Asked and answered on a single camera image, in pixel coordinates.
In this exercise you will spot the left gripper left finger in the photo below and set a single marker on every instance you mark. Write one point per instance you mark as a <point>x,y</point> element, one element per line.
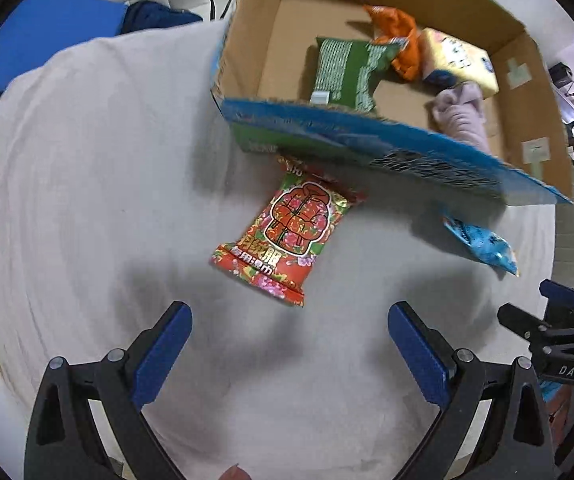
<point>63,441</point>

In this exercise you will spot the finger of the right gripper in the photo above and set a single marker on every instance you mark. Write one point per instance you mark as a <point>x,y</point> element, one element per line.
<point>557,294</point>
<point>520,322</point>

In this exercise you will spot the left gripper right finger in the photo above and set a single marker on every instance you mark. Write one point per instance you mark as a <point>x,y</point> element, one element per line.
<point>515,441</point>

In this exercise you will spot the blue Nestle milk powder bag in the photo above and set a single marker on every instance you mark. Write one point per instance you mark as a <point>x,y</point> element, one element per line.
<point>484,244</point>

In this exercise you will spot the red floral wet wipes pack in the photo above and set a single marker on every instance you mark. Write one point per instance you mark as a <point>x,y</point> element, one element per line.
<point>280,247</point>

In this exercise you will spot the person's right hand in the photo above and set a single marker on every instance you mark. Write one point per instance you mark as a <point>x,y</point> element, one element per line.
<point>558,411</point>

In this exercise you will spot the lilac rolled cloth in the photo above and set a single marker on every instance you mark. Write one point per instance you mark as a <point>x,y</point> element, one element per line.
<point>459,114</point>

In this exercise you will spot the yellow tissue pack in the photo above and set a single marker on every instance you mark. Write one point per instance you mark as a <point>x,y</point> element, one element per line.
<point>447,61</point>

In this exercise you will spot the grey table cloth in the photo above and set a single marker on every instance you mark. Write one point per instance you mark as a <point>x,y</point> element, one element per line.
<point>119,178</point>

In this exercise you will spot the green snack bag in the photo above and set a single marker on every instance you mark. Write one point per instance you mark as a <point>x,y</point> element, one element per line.
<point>349,71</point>

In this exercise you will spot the orange snack bag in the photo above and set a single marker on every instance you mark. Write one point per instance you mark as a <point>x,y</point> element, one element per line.
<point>394,26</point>

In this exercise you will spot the cardboard box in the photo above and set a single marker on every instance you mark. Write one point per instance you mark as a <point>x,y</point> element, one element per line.
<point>264,85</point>

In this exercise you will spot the blue foam mat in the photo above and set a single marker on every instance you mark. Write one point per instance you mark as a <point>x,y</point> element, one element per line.
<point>39,29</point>

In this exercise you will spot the dark blue garment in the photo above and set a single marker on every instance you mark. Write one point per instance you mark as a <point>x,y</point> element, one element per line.
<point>145,14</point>

